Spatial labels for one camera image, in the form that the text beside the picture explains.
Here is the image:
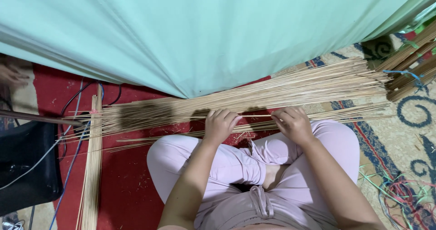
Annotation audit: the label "person's left hand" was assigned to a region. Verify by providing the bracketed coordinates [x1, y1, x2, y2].
[203, 108, 243, 146]

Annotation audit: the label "person's right hand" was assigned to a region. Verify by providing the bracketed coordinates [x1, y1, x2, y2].
[271, 106, 317, 146]

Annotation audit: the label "single thin bamboo stick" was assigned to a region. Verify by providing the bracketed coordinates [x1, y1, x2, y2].
[65, 114, 307, 120]

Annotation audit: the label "person's pink trousers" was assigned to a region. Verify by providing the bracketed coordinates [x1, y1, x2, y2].
[146, 119, 361, 230]

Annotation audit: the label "small spread of bamboo sticks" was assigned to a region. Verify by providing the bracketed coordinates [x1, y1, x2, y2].
[106, 101, 394, 153]

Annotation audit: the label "large pile of bamboo sticks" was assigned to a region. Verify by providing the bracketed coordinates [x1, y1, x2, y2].
[59, 56, 392, 143]

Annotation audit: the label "person's foot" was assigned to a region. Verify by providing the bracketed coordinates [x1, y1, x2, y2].
[262, 164, 291, 192]

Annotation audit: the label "beige blue patterned rug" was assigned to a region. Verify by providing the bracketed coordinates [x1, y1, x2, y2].
[272, 31, 436, 230]

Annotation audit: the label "teal cloth sheet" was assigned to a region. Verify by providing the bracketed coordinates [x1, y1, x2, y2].
[0, 0, 436, 99]

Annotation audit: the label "red mat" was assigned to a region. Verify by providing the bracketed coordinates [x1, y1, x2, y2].
[32, 63, 284, 230]

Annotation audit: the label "brown stick bundle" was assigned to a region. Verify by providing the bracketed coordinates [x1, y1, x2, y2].
[376, 22, 436, 71]
[386, 54, 436, 103]

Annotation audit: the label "tied bundle of pale sticks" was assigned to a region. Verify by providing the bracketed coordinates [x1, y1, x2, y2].
[76, 84, 103, 230]

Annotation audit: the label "green plastic strips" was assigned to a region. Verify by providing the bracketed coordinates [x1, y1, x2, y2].
[398, 6, 436, 50]

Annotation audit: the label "black plastic chair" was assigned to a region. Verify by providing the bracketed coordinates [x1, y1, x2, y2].
[0, 120, 64, 218]

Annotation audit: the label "blue plastic string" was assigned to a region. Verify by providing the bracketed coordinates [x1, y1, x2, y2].
[383, 70, 425, 88]

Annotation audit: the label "heap of coloured plastic strings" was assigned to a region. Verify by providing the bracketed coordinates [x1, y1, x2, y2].
[359, 163, 436, 230]

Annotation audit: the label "black cable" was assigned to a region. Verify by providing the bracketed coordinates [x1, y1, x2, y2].
[59, 81, 122, 160]

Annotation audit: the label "blue cable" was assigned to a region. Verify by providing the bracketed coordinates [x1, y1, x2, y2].
[49, 82, 105, 230]

